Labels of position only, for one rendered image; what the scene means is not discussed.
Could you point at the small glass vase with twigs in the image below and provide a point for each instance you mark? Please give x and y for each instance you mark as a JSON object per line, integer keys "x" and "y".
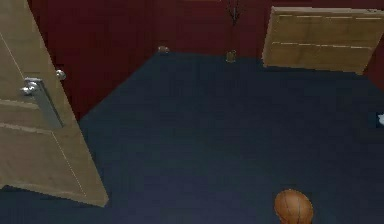
{"x": 231, "y": 55}

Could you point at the small white object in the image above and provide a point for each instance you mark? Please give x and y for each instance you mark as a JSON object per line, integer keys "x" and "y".
{"x": 381, "y": 119}

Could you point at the small brown round object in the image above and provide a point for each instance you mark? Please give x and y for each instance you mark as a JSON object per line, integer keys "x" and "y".
{"x": 163, "y": 49}

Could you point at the orange basketball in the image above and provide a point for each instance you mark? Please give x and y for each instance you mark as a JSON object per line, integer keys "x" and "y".
{"x": 293, "y": 208}

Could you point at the silver round door knob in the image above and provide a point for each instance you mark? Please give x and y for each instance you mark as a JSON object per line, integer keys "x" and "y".
{"x": 61, "y": 74}

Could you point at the light wooden room door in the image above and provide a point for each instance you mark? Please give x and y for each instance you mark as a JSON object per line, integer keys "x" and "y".
{"x": 30, "y": 143}

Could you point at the light wooden chest of drawers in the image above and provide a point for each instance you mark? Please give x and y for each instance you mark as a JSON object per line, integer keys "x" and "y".
{"x": 320, "y": 40}

